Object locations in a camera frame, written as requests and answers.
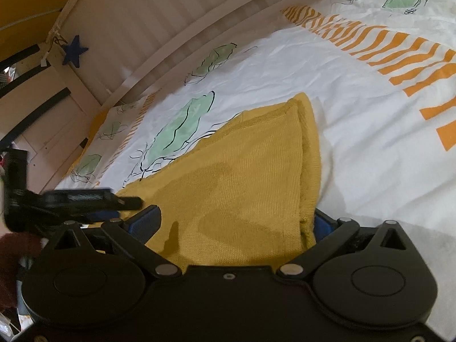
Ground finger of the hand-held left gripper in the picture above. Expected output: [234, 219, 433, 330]
[83, 210, 122, 224]
[115, 196, 144, 211]

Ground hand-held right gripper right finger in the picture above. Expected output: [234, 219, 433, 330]
[277, 209, 410, 278]

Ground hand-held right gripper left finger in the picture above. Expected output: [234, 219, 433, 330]
[44, 205, 182, 278]

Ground yellow knit sweater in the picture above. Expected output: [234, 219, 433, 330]
[116, 92, 323, 268]

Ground person's left forearm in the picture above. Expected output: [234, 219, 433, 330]
[0, 233, 45, 310]

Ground leaf printed white bed sheet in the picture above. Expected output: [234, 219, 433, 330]
[53, 0, 456, 243]

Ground blue star decoration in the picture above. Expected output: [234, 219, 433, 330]
[62, 35, 89, 69]

